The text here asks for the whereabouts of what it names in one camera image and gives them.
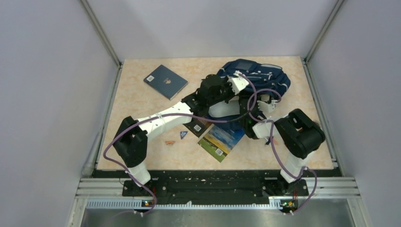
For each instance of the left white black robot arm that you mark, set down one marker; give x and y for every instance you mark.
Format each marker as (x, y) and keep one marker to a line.
(132, 137)

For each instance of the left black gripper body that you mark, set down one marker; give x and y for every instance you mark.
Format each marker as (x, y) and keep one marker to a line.
(225, 92)

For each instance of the black paperback book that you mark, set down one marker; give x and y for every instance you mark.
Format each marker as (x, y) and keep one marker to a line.
(198, 127)

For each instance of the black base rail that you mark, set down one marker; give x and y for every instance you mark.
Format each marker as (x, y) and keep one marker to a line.
(216, 187)

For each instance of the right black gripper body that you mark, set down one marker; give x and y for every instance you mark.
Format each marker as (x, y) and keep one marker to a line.
(255, 99)

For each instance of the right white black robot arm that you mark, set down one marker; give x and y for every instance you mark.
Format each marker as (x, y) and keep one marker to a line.
(301, 136)

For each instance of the blue landscape cover book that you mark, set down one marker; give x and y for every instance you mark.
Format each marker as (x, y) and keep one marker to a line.
(219, 142)

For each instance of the blue triangular eraser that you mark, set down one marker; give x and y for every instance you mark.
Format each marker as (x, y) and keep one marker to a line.
(183, 134)

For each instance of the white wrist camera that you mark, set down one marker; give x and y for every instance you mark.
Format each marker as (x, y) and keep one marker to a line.
(238, 83)
(266, 103)

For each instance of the dark blue hardcover book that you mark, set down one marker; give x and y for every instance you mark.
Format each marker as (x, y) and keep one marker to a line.
(165, 81)

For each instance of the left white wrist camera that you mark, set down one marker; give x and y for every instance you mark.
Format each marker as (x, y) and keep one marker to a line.
(238, 83)

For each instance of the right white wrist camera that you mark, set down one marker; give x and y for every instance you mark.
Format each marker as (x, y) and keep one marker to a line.
(266, 103)

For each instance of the navy blue student backpack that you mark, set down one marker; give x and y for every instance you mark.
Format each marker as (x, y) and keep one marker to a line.
(264, 79)

